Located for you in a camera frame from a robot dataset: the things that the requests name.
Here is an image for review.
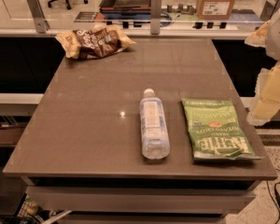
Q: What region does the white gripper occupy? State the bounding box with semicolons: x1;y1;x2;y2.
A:
245;8;280;126

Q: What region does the blue plastic water bottle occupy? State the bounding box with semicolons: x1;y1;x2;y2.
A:
140;89;170;161

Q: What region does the green jalapeno chip bag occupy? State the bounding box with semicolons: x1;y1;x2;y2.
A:
182;98;260;161

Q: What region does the brown chip bag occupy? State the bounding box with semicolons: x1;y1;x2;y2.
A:
55;25;134;60

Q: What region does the cardboard box with label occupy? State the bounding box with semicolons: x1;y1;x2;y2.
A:
196;0;235;20

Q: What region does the orange and blue cart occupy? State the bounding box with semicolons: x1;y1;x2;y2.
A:
99;0;162;29

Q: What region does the left metal glass bracket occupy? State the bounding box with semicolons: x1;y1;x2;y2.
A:
26;0;49;34

